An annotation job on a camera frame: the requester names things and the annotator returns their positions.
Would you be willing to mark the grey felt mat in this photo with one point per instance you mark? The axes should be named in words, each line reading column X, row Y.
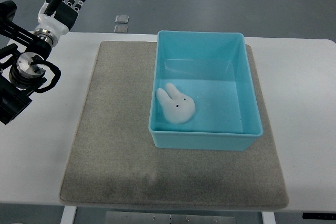
column 113, row 161

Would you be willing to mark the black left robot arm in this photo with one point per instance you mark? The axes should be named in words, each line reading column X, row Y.
column 29, row 69

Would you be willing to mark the blue plastic box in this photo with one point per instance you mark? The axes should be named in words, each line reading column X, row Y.
column 214, row 70

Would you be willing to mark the white left table leg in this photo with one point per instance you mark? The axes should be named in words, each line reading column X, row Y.
column 68, row 215

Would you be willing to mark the white table leg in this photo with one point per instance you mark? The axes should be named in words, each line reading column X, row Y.
column 268, row 217
column 68, row 215

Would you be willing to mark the white rabbit toy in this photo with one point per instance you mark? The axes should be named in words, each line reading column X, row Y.
column 178, row 108

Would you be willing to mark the metal floor plate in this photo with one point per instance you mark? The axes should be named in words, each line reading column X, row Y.
column 121, row 29
column 122, row 19

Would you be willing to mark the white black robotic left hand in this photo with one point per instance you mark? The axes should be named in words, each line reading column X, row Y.
column 56, row 18

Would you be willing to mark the metal table crossbar plate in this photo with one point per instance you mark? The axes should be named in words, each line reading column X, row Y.
column 114, row 217

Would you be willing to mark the lower metal floor plate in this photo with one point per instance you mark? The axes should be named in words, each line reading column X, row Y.
column 121, row 29

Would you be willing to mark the white right table leg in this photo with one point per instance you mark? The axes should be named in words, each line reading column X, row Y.
column 268, row 217

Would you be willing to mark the upper metal floor plate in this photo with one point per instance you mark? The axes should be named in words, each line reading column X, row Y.
column 122, row 19

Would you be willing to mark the black table control panel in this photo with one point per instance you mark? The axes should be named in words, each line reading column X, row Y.
column 318, row 216

